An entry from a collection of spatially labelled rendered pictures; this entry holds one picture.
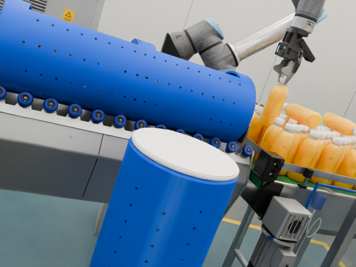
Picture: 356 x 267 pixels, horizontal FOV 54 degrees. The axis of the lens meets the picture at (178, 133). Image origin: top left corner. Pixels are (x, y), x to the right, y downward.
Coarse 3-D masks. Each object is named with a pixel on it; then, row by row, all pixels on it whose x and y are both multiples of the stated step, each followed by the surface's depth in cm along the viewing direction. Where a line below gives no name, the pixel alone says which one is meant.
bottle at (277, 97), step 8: (272, 88) 145; (280, 88) 143; (272, 96) 144; (280, 96) 143; (272, 104) 144; (280, 104) 144; (264, 112) 146; (272, 112) 144; (280, 112) 146; (264, 120) 146; (272, 120) 145
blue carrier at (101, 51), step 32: (0, 32) 95; (32, 32) 98; (64, 32) 102; (96, 32) 108; (0, 64) 97; (32, 64) 99; (64, 64) 102; (96, 64) 105; (128, 64) 109; (160, 64) 114; (192, 64) 121; (64, 96) 108; (96, 96) 109; (128, 96) 111; (160, 96) 114; (192, 96) 118; (224, 96) 122; (192, 128) 126; (224, 128) 127
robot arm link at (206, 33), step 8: (200, 24) 194; (208, 24) 192; (216, 24) 192; (192, 32) 193; (200, 32) 192; (208, 32) 192; (216, 32) 192; (192, 40) 193; (200, 40) 193; (208, 40) 192; (216, 40) 193; (200, 48) 196; (208, 48) 193
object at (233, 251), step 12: (252, 192) 171; (264, 192) 130; (276, 192) 132; (288, 192) 134; (300, 192) 136; (252, 204) 156; (264, 204) 133; (252, 216) 188; (240, 228) 190; (240, 240) 191; (228, 252) 195; (240, 252) 190; (228, 264) 195
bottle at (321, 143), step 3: (321, 138) 144; (318, 141) 144; (321, 141) 144; (318, 144) 144; (321, 144) 144; (318, 147) 144; (321, 147) 144; (318, 150) 144; (321, 150) 144; (318, 153) 144; (321, 153) 145; (315, 156) 145; (318, 156) 145; (315, 159) 145; (318, 159) 146; (315, 162) 146; (312, 165) 146; (315, 165) 146
